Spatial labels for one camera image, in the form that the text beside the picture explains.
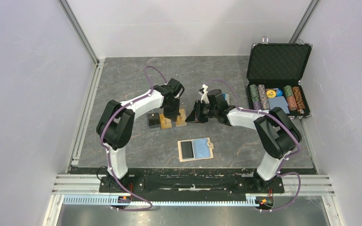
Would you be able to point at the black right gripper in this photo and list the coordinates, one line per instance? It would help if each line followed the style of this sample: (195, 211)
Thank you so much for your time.
(195, 116)

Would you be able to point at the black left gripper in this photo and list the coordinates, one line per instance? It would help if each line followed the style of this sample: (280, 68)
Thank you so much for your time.
(173, 116)

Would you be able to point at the cream leather card holder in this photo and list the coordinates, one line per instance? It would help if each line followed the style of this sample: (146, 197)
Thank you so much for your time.
(202, 147)

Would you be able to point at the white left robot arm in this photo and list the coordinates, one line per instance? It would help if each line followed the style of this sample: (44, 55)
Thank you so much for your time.
(116, 123)

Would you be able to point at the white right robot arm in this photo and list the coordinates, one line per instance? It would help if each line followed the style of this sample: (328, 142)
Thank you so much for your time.
(278, 134)

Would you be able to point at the gold credit card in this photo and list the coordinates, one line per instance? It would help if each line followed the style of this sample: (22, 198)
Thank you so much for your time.
(165, 123)
(180, 122)

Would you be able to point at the clear acrylic card stand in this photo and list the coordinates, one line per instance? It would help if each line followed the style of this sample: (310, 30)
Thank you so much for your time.
(158, 121)

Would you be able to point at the black credit card stack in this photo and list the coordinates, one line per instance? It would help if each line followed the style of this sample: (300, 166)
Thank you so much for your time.
(153, 120)

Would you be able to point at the blue playing card deck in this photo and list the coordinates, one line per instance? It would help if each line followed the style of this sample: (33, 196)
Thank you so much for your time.
(279, 102)

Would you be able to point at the green blue grey block stack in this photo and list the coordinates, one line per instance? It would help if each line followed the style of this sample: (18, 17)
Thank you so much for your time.
(227, 98)

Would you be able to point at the yellow dealer chip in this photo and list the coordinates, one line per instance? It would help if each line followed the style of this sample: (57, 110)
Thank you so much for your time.
(271, 93)

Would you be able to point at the black poker chip case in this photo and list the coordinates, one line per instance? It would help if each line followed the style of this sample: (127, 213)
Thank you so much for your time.
(276, 65)

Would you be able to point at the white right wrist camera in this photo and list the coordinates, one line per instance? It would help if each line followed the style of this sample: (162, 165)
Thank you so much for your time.
(203, 92)

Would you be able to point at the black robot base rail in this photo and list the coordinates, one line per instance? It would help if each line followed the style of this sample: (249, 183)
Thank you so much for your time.
(189, 184)

